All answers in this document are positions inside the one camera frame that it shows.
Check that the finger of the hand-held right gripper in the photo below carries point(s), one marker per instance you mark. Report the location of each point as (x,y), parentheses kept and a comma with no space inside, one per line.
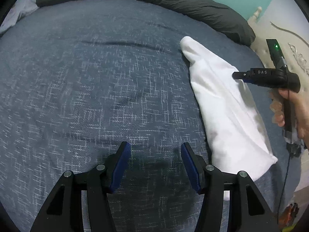
(242,75)

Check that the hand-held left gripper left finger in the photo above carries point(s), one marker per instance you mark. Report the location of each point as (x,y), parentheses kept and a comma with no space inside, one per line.
(119,166)

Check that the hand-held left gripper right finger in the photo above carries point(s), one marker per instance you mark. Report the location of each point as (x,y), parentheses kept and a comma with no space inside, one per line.
(192,169)

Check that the white long-sleeve shirt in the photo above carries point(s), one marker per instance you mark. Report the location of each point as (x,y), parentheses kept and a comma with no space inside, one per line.
(224,111)

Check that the person's right hand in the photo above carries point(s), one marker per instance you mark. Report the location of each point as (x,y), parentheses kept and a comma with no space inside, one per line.
(294,108)

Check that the cream tufted headboard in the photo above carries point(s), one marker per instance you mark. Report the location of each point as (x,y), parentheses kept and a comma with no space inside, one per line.
(284,38)

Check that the bed with blue patterned sheet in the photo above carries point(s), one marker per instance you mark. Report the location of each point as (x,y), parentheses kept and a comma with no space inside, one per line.
(96,89)

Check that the floor clutter pile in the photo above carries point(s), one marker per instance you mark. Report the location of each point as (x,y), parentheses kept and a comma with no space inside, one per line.
(288,214)

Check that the light grey sheet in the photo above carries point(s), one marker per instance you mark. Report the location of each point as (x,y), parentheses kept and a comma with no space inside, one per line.
(17,14)

